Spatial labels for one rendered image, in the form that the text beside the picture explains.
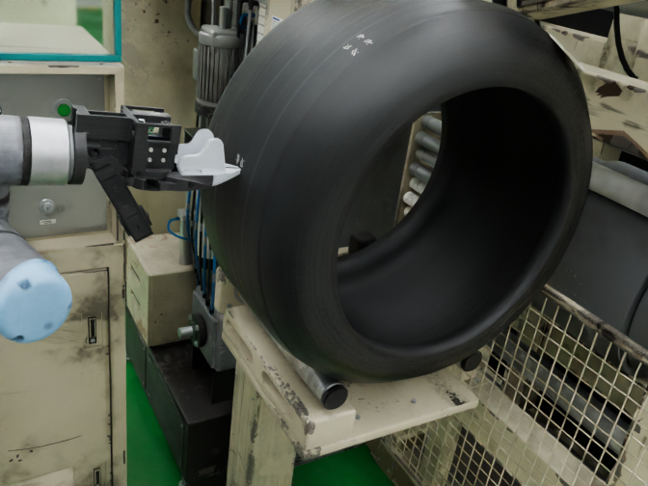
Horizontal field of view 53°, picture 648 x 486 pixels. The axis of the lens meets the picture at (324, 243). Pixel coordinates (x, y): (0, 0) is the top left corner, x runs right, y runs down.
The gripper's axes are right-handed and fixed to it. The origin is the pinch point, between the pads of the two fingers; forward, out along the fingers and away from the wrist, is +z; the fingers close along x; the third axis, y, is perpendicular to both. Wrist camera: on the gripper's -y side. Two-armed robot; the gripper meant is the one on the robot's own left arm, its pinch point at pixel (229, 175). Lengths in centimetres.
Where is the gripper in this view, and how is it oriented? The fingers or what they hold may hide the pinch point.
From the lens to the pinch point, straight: 86.4
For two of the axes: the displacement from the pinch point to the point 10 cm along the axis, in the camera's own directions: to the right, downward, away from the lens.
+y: 2.2, -8.9, -3.9
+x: -4.8, -4.5, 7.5
